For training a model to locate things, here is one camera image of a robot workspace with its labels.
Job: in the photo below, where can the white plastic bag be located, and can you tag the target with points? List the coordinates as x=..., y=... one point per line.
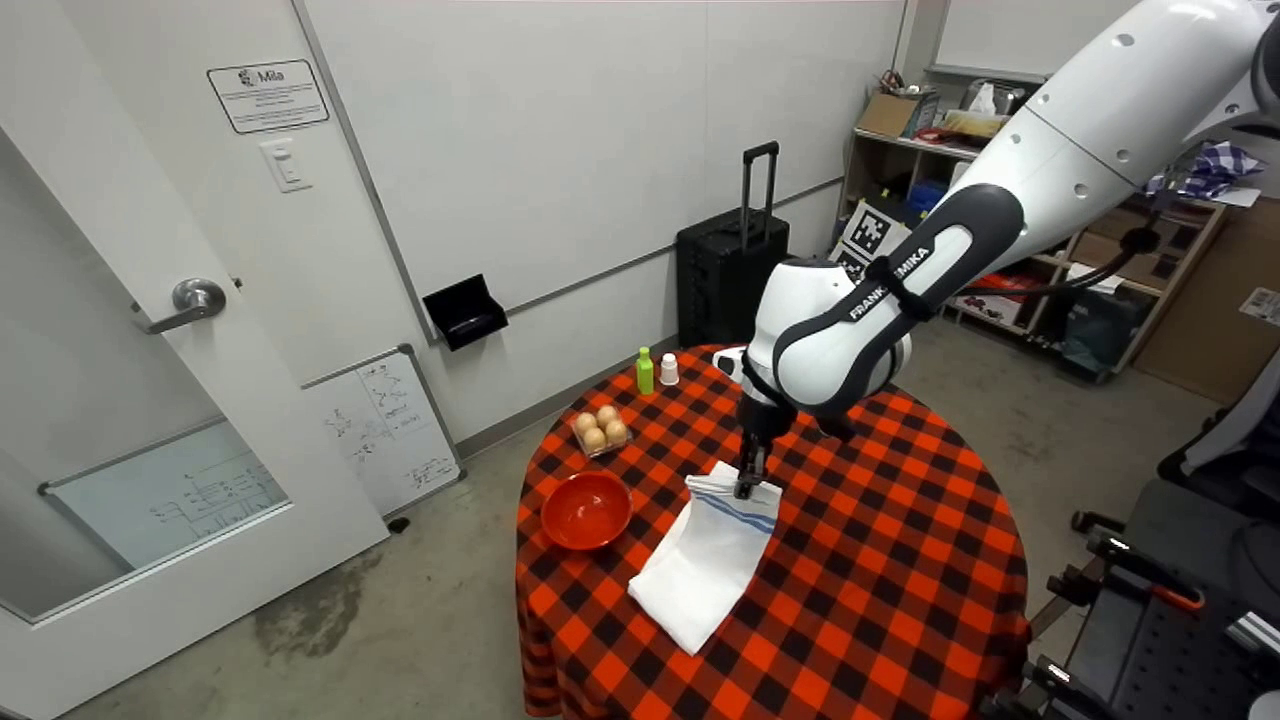
x=982, y=107

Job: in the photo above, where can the black orange clamp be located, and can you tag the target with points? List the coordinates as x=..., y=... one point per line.
x=1066, y=686
x=1163, y=595

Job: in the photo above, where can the black white marker board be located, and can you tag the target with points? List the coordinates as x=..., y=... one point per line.
x=871, y=230

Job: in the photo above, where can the small white wall plate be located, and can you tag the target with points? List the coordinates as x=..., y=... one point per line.
x=287, y=167

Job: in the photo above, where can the small white bottle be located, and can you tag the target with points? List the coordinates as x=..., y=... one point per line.
x=671, y=373

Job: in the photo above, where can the large wall whiteboard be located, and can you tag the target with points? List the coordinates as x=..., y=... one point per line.
x=1003, y=34
x=603, y=132

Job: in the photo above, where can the red bowl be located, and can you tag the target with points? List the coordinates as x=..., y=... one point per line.
x=584, y=514

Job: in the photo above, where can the white door sign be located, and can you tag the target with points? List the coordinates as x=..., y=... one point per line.
x=270, y=95

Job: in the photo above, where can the green bottle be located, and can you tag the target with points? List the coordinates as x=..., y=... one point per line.
x=644, y=373

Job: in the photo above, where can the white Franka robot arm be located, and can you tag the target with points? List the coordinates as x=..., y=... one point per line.
x=1066, y=132

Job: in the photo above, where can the wooden shelf unit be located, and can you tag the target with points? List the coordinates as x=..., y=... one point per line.
x=1175, y=252

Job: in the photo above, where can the dark storage bin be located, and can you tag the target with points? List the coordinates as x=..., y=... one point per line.
x=1096, y=342

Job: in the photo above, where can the white door with window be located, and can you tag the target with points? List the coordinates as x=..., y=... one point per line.
x=134, y=402

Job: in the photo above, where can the beige egg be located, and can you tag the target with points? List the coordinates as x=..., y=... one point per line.
x=595, y=442
x=584, y=423
x=607, y=412
x=616, y=435

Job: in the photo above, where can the black suitcase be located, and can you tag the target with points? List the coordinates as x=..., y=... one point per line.
x=728, y=284

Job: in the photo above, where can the red black plaid tablecloth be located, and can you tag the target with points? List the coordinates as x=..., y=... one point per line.
x=882, y=584

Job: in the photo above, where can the small leaning whiteboard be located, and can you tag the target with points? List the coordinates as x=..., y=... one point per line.
x=385, y=435

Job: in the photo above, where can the blue patterned cloth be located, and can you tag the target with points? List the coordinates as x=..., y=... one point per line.
x=1217, y=170

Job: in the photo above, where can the black wall box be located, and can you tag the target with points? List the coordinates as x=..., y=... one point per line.
x=467, y=313

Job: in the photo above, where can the cardboard box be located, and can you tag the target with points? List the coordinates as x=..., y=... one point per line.
x=889, y=112

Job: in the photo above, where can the white towel with blue stripes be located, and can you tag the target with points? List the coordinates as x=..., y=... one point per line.
x=703, y=566

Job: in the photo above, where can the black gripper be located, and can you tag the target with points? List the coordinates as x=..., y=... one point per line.
x=762, y=424

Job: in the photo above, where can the black perforated robot table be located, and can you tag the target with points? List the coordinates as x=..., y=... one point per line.
x=1202, y=665

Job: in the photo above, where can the large brown cardboard sheet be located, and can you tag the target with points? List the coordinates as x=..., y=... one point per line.
x=1220, y=305

